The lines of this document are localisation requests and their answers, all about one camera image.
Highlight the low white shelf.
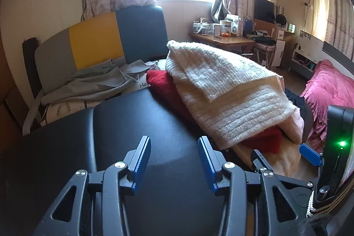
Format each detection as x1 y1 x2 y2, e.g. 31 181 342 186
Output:
289 48 319 80

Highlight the tan cloth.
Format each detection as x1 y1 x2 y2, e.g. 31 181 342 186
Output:
235 137 302 178

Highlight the red fuzzy sweater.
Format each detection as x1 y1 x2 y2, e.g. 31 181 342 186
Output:
146 70 283 154

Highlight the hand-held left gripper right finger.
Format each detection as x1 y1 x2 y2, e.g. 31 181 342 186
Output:
198 136 310 236

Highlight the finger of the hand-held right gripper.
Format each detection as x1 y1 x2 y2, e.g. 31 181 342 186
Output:
250 149 316 190
299 143 325 168

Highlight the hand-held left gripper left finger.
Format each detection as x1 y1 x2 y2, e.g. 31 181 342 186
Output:
32 135 152 236

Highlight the light pink garment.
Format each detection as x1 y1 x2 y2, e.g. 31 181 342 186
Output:
277 76 305 144

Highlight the cream ribbed knit sweater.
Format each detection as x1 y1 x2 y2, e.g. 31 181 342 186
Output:
173 74 298 149

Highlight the grey hanging cloth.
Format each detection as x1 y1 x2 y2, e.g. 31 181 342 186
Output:
211 0 227 24

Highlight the wooden desk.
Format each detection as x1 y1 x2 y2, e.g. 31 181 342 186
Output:
189 32 256 57

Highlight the blue bag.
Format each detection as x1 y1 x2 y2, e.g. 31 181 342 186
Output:
242 16 254 36

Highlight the grey yellow blue cushion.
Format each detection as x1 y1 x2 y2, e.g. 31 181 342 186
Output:
22 5 169 137

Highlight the black round fan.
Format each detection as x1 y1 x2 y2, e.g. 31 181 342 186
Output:
275 13 289 26

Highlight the office chair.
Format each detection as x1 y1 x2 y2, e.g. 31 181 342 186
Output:
240 29 278 68

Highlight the white printed cushion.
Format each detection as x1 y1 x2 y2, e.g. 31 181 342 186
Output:
41 78 151 127

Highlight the black monitor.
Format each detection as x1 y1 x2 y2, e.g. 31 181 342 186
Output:
254 0 277 24

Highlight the pink bedding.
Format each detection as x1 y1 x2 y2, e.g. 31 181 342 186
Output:
300 59 354 154

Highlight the white cabinet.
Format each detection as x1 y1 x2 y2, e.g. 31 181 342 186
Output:
275 30 287 67

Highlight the grey hoodie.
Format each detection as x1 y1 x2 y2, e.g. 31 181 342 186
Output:
41 59 155 107

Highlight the dark navy garment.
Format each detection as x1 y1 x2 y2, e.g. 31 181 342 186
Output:
284 88 308 113

